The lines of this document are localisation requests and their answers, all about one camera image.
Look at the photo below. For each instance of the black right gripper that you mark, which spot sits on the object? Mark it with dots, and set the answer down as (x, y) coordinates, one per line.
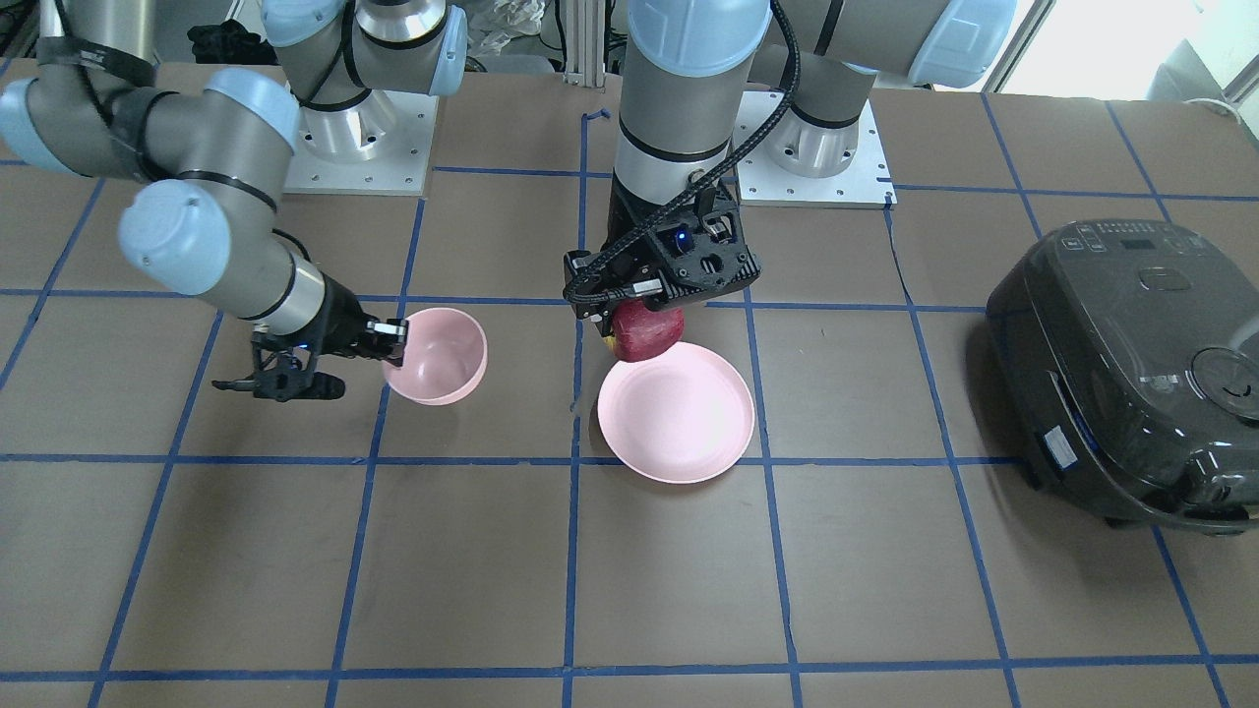
(339, 313)

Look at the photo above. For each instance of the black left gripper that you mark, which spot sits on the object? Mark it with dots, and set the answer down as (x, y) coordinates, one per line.
(624, 218)

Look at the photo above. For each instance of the red apple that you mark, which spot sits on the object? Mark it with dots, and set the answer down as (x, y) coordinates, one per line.
(639, 334)

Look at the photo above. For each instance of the pink bowl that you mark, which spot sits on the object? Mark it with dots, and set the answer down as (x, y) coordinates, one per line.
(445, 357)

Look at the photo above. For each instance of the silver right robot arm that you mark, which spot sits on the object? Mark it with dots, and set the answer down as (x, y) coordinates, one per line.
(212, 165)

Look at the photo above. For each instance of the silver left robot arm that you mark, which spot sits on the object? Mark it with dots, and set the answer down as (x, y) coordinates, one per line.
(731, 103)

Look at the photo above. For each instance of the pink plate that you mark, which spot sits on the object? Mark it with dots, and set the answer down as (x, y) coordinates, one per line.
(683, 417)

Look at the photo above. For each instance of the dark grey rice cooker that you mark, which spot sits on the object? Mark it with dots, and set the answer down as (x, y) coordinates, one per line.
(1129, 350)

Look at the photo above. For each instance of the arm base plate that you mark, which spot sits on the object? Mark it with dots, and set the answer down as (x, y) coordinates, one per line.
(802, 165)
(380, 146)

